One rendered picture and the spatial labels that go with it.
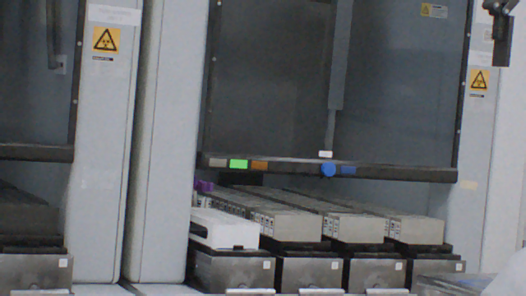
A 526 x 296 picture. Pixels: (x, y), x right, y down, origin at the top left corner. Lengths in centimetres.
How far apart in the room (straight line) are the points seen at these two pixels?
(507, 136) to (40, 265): 233
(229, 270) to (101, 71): 45
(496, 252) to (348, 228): 175
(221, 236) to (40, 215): 35
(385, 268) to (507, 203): 177
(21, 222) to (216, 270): 37
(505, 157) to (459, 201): 152
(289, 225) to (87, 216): 42
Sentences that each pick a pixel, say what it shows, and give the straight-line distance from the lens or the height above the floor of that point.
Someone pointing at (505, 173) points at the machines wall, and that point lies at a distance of 395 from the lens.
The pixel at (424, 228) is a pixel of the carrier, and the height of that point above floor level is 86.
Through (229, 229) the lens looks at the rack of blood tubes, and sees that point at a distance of 210.
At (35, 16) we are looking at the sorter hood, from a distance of 198.
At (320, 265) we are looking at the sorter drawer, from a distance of 216.
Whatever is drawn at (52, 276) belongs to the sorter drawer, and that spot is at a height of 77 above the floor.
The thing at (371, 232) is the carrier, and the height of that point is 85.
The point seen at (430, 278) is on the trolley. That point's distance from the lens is 199.
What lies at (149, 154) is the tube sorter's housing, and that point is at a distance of 208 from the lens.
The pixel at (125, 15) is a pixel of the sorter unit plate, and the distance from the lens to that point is 205.
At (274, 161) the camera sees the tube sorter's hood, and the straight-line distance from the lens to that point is 215.
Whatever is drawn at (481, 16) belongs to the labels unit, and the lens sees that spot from 244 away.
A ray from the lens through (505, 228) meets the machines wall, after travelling 398.
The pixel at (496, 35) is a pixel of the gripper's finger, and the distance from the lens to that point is 151.
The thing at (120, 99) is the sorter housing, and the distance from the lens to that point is 205.
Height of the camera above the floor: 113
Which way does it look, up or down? 3 degrees down
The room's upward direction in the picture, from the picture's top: 5 degrees clockwise
